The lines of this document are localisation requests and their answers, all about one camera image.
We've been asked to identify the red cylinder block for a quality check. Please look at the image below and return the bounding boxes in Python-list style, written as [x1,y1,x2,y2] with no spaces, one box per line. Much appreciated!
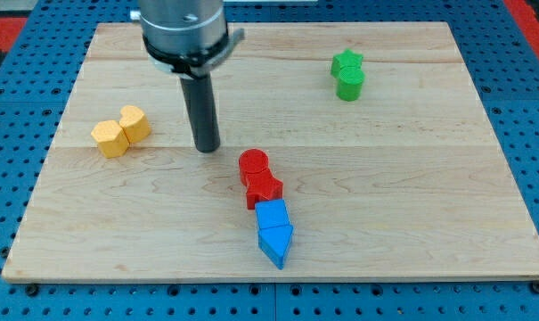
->
[238,149,269,185]

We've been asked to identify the red star block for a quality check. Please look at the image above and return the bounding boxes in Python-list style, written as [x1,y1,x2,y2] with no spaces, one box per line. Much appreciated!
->
[244,169,283,210]

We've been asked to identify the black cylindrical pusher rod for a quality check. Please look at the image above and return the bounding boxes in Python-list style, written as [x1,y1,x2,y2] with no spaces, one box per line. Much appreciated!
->
[180,75,220,153]

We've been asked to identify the blue square block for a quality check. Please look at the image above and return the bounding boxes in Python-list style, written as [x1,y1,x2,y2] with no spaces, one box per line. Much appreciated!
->
[255,199,290,230]

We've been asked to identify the yellow hexagon block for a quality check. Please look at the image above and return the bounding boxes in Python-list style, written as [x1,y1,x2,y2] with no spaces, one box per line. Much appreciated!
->
[91,120,129,159]

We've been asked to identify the yellow heart block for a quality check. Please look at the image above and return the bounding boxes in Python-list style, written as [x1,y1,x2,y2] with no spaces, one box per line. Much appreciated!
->
[118,105,151,144]

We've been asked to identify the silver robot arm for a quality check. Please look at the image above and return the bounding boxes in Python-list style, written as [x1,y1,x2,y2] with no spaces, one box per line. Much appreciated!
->
[130,0,245,152]

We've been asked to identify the green star block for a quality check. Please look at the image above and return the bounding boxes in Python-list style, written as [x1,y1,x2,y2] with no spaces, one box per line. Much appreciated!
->
[331,48,363,78]

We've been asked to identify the green cylinder block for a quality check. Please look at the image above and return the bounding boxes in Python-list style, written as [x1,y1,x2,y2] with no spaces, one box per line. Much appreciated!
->
[336,67,365,102]

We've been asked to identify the blue triangle block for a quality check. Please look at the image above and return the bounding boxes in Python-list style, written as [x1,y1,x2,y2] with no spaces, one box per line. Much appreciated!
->
[257,225,294,269]

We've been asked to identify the light wooden board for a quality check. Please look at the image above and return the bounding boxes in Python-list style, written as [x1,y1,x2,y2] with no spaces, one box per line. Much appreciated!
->
[2,22,539,284]

